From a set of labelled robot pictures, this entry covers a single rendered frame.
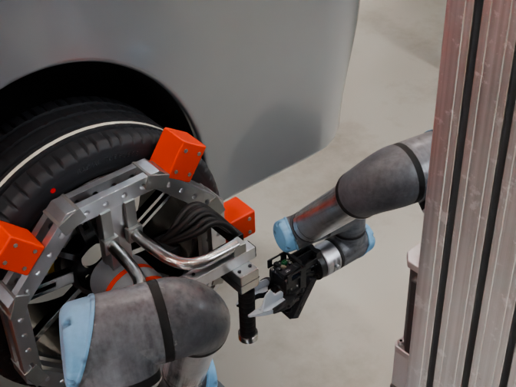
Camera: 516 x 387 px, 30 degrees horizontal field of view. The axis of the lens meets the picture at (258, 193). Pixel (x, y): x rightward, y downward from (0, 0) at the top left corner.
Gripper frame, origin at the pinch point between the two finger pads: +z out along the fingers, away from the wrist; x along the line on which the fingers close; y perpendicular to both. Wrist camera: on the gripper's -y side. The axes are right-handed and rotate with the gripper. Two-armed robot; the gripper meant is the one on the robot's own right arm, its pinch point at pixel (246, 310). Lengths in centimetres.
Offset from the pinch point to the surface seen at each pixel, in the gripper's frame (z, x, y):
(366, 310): -81, -42, -83
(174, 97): -13, -42, 29
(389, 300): -90, -40, -83
